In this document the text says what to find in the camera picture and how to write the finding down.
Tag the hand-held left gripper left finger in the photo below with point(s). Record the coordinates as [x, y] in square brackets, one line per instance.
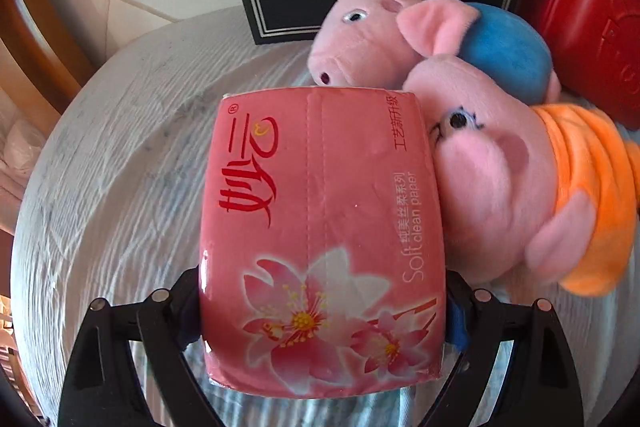
[187, 322]

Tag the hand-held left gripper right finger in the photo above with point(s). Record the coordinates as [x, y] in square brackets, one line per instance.
[457, 332]

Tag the pink floral tissue pack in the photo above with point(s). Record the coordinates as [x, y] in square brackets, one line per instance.
[320, 232]

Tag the pink pig plush orange dress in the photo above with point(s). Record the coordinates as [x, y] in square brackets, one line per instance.
[500, 197]

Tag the pale striped bed sheet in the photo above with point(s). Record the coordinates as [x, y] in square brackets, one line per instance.
[125, 157]

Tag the pink pig plush blue body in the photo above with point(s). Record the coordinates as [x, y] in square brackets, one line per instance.
[350, 27]

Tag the red toy carry case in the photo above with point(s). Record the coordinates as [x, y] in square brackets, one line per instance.
[590, 7]

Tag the wooden bed frame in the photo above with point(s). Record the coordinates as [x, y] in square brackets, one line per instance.
[45, 32]

